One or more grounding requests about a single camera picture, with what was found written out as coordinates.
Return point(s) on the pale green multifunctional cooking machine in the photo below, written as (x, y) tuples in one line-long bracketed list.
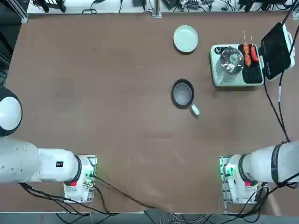
[(275, 51)]

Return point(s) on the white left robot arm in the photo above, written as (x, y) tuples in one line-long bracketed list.
[(46, 165)]

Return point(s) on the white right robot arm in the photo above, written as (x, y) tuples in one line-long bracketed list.
[(257, 163)]

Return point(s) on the pale green round plate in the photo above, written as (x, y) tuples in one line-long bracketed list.
[(186, 38)]

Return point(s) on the knobbly orange sausage skewer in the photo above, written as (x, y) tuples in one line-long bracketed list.
[(247, 57)]

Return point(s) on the smooth red sausage skewer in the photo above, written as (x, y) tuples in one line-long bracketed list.
[(254, 54)]

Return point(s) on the aluminium profile post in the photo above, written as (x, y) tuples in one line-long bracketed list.
[(156, 8)]

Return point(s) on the aluminium frame rack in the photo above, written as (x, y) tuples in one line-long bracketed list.
[(24, 16)]

